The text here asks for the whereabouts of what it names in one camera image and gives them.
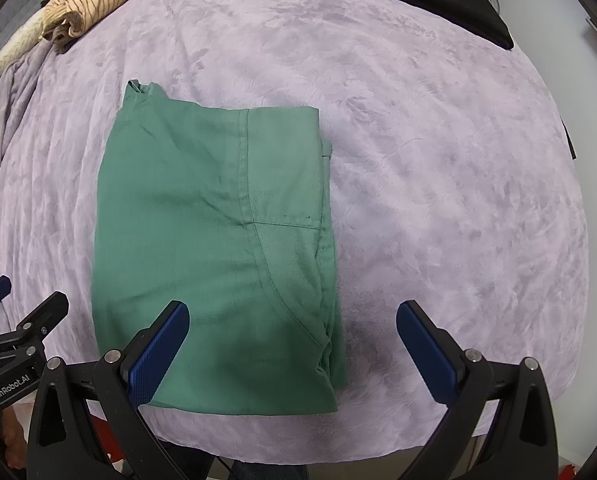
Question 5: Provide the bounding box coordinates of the green work jacket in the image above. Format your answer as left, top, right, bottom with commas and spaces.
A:
91, 79, 349, 417

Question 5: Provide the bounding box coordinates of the black folded cloth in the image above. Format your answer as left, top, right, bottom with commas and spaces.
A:
329, 0, 514, 51

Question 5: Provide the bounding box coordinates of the red object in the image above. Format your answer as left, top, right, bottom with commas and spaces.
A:
89, 414, 115, 457

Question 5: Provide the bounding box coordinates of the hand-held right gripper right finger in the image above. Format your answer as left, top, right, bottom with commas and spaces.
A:
396, 300, 562, 480

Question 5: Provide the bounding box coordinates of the grey quilted mattress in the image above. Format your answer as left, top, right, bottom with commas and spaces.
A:
0, 0, 55, 86

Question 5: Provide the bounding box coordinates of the cream knitted cloth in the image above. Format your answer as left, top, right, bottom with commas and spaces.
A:
0, 10, 47, 77

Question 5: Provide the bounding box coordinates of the black strap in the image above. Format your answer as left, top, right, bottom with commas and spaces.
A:
561, 117, 577, 160

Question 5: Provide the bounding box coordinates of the purple fleece blanket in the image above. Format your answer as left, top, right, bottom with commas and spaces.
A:
0, 0, 592, 464

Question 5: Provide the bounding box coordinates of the person's left hand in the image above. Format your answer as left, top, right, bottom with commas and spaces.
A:
1, 405, 32, 469

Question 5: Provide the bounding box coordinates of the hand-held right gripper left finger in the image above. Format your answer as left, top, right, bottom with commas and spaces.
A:
27, 300, 190, 480

